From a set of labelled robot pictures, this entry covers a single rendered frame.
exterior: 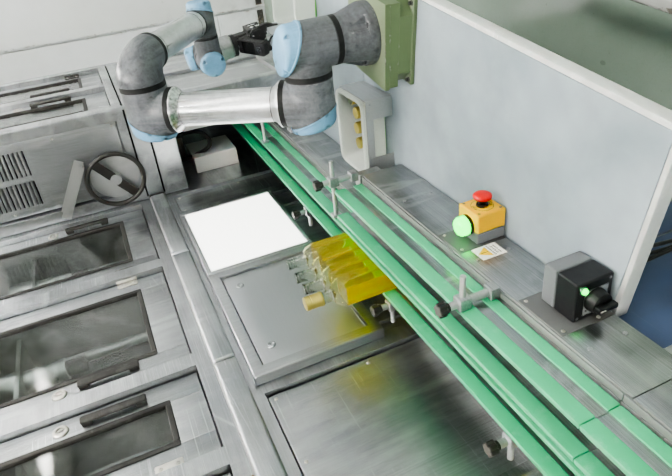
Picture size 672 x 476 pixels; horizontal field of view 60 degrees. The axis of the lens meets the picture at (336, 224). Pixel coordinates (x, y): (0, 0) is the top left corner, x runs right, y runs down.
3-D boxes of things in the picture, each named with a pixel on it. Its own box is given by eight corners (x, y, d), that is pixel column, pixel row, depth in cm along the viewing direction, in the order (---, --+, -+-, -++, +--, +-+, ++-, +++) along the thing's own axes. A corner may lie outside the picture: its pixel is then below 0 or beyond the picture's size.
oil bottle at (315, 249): (373, 240, 163) (302, 263, 156) (372, 222, 160) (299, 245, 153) (382, 249, 158) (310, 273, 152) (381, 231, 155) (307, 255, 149)
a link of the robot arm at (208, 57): (196, 44, 173) (189, 37, 181) (205, 81, 178) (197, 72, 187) (222, 39, 175) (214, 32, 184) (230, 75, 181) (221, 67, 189)
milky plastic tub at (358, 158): (366, 150, 181) (341, 157, 179) (361, 80, 170) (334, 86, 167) (393, 171, 167) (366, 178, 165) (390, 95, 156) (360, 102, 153)
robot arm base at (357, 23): (355, -11, 140) (316, -4, 138) (383, 16, 131) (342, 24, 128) (353, 46, 151) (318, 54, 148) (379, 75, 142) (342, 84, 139)
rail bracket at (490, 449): (536, 433, 113) (479, 462, 109) (539, 409, 110) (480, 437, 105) (551, 449, 110) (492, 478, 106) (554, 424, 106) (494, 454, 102)
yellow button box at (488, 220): (486, 221, 131) (458, 230, 129) (487, 191, 127) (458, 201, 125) (506, 235, 126) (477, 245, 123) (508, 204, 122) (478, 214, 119)
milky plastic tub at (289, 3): (293, -33, 196) (268, -29, 193) (320, -16, 180) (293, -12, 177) (296, 19, 206) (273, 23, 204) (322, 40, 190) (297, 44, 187)
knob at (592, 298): (602, 304, 101) (617, 315, 98) (582, 313, 100) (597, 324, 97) (605, 283, 99) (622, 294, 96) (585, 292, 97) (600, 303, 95)
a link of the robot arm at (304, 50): (336, 18, 130) (279, 30, 126) (342, 77, 137) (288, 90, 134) (317, 10, 140) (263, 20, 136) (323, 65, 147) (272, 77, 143)
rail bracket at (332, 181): (356, 207, 166) (316, 219, 162) (352, 152, 157) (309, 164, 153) (361, 211, 163) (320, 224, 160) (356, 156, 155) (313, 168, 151)
